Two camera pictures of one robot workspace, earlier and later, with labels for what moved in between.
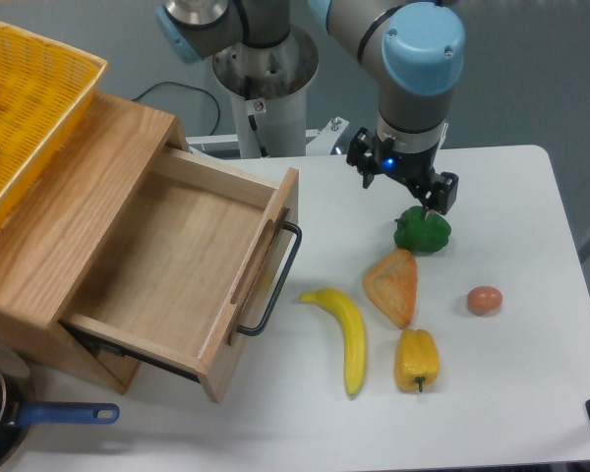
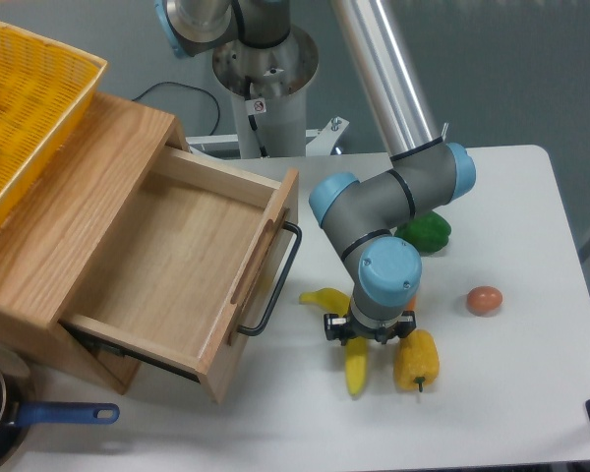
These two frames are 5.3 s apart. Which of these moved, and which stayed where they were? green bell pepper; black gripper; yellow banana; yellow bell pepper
Moved: black gripper
Stayed: yellow banana; green bell pepper; yellow bell pepper
